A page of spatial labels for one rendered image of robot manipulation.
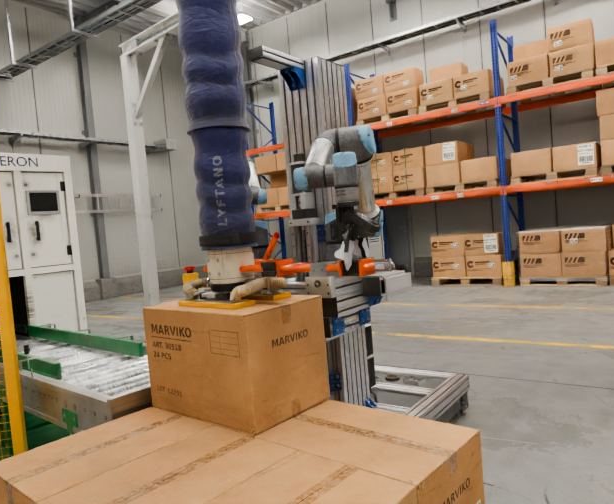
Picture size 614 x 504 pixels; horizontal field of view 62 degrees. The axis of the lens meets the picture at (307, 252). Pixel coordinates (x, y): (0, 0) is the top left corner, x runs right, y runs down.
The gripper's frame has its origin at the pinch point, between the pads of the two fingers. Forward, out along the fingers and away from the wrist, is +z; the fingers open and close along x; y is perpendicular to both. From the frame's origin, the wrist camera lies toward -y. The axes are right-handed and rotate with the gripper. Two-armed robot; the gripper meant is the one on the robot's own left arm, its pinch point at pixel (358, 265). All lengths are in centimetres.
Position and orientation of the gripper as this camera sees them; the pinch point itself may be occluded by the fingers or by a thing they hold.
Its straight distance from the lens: 160.6
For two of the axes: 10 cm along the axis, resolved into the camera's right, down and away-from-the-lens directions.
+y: -7.5, 0.4, 6.6
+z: 0.9, 10.0, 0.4
